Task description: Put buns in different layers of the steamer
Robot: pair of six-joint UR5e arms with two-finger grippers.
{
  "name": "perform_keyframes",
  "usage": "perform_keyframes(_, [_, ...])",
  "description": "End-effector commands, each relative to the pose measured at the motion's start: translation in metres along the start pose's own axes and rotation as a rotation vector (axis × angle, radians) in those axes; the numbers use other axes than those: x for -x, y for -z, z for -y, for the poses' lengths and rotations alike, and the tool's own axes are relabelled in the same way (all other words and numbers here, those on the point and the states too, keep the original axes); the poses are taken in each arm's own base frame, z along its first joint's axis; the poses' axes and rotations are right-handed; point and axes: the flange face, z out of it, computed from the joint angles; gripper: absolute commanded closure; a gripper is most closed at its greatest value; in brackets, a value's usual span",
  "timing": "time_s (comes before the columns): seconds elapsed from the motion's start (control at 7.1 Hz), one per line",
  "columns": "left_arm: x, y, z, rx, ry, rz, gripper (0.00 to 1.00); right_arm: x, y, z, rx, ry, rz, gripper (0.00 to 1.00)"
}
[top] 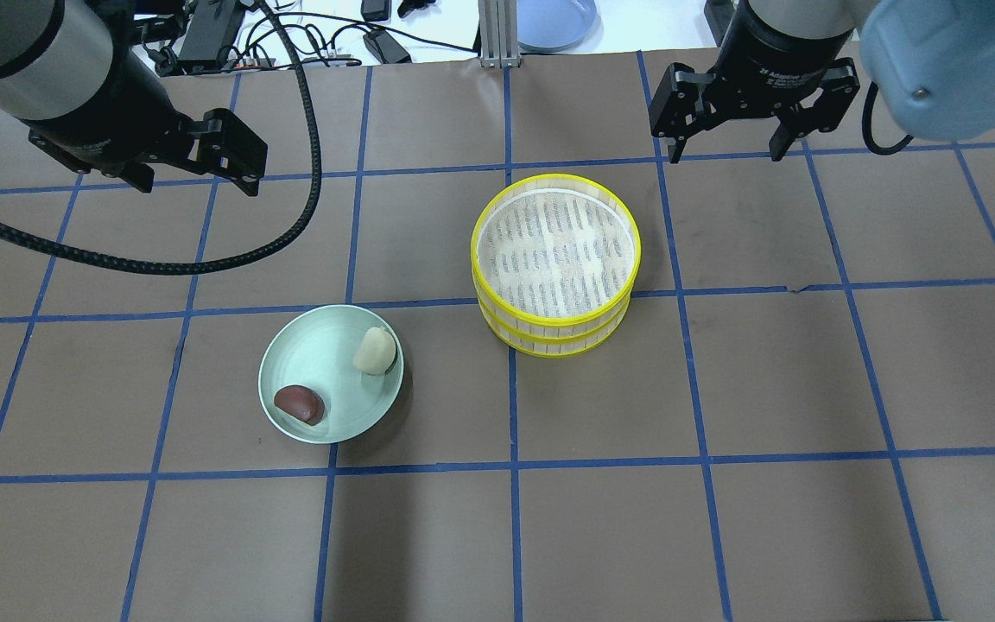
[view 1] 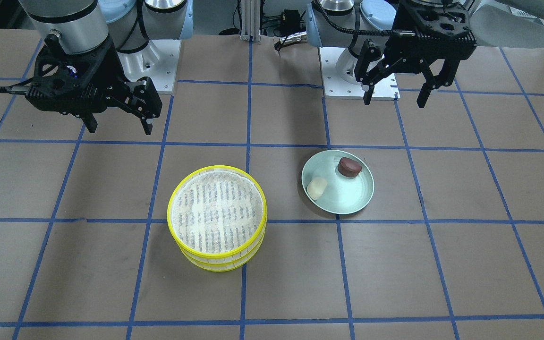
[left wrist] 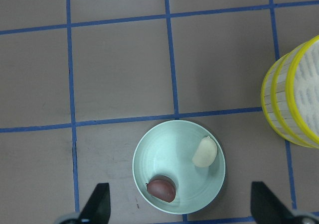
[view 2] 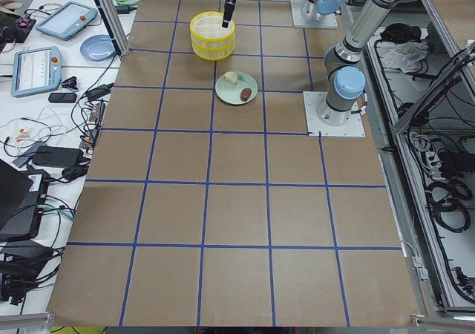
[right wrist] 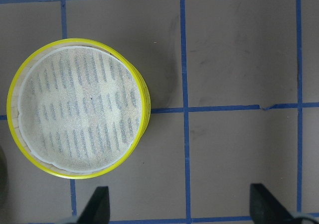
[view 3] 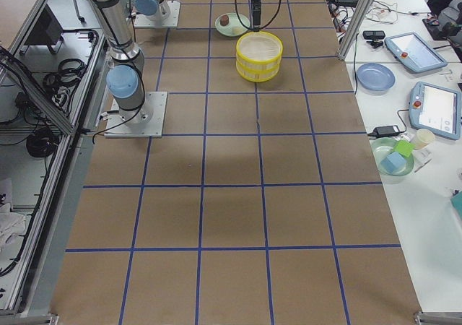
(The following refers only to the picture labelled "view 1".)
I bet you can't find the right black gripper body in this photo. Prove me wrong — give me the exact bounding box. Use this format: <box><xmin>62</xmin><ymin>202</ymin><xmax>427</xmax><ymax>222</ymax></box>
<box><xmin>25</xmin><ymin>34</ymin><xmax>130</xmax><ymax>118</ymax></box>

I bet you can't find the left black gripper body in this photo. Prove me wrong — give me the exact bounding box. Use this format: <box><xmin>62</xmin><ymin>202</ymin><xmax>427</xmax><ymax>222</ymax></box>
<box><xmin>383</xmin><ymin>0</ymin><xmax>477</xmax><ymax>75</ymax></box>

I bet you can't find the brown bun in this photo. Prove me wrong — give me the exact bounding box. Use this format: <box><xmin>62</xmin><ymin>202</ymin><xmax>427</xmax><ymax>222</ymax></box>
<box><xmin>337</xmin><ymin>157</ymin><xmax>362</xmax><ymax>178</ymax></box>

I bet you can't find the white bun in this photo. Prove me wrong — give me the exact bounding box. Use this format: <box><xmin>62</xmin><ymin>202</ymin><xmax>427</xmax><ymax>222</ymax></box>
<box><xmin>305</xmin><ymin>177</ymin><xmax>328</xmax><ymax>202</ymax></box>

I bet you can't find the yellow steamer layer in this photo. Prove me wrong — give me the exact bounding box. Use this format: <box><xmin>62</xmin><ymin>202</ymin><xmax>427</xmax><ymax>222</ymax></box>
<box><xmin>167</xmin><ymin>165</ymin><xmax>267</xmax><ymax>258</ymax></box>
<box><xmin>180</xmin><ymin>229</ymin><xmax>266</xmax><ymax>272</ymax></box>

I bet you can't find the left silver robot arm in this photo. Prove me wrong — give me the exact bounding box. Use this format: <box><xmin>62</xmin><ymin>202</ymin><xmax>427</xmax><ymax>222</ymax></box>
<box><xmin>305</xmin><ymin>0</ymin><xmax>544</xmax><ymax>108</ymax></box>

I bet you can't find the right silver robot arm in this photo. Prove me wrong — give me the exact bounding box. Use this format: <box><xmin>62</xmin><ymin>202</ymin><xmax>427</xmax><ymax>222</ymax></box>
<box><xmin>20</xmin><ymin>0</ymin><xmax>194</xmax><ymax>135</ymax></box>

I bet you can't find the light green plate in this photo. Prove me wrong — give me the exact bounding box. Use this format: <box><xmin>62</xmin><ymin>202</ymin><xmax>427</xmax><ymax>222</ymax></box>
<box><xmin>301</xmin><ymin>149</ymin><xmax>375</xmax><ymax>215</ymax></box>

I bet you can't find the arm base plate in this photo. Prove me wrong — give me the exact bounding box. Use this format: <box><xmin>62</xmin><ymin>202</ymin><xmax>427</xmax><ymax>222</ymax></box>
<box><xmin>118</xmin><ymin>40</ymin><xmax>183</xmax><ymax>94</ymax></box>
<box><xmin>319</xmin><ymin>47</ymin><xmax>401</xmax><ymax>101</ymax></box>

